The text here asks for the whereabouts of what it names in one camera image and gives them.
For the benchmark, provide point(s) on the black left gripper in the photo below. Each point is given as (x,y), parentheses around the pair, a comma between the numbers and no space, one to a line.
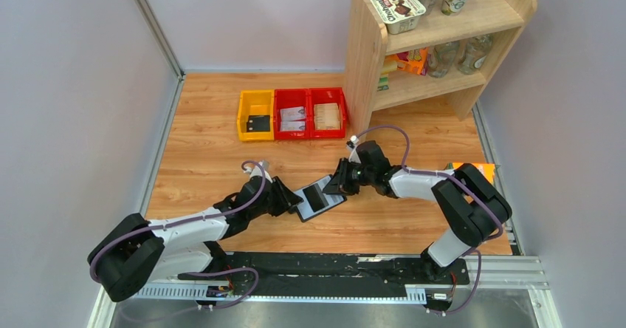
(289,198)

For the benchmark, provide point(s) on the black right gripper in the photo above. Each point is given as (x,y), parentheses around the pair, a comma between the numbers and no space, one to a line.
(337,185)

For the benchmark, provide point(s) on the black leather card holder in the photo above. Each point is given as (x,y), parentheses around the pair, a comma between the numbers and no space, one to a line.
(304,211)

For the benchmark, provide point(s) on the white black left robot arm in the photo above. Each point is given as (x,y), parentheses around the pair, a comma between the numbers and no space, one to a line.
(138,251)

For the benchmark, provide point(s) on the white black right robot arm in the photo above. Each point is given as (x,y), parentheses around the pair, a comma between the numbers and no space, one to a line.
(474,209)

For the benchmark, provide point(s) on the beige cards stack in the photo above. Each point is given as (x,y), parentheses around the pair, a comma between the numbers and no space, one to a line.
(327,116)

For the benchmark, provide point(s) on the white cards in bin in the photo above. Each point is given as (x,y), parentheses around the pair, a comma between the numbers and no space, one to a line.
(293,119)

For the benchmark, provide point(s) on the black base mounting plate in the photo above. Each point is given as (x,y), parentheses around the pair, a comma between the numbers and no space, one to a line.
(337,275)

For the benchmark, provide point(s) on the right red plastic bin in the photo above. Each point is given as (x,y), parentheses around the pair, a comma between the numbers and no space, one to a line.
(327,95)

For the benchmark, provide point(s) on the red plastic bin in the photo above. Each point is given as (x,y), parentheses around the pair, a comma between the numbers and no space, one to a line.
(286,98)
(327,95)

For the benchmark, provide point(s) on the yellow plastic bin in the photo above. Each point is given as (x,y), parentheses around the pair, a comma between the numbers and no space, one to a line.
(254,102)

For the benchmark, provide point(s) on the middle red plastic bin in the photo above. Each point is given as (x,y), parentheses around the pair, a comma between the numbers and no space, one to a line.
(286,98)

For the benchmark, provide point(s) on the stacked colourful sponges pack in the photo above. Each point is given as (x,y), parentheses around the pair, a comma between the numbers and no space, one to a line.
(389,66)

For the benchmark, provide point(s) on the red orange cookie box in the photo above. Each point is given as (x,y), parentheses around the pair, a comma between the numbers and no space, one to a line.
(412,61)

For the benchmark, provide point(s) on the yellow green juice carton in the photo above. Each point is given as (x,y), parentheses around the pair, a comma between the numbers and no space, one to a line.
(487,169)

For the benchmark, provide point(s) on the clear glass bottle left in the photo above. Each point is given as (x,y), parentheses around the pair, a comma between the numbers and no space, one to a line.
(440,58)

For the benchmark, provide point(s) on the clear glass bottle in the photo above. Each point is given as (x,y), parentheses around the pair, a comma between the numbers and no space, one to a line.
(476,50)
(440,58)

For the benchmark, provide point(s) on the clear glass bottle right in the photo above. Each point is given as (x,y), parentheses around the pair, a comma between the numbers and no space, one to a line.
(476,50)

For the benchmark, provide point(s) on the wooden shelf unit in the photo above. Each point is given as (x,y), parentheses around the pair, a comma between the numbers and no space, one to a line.
(369,43)

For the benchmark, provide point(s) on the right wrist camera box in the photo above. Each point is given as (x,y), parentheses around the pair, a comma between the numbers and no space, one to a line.
(351,145)

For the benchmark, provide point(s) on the aluminium frame rail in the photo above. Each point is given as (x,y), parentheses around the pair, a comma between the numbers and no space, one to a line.
(139,73)

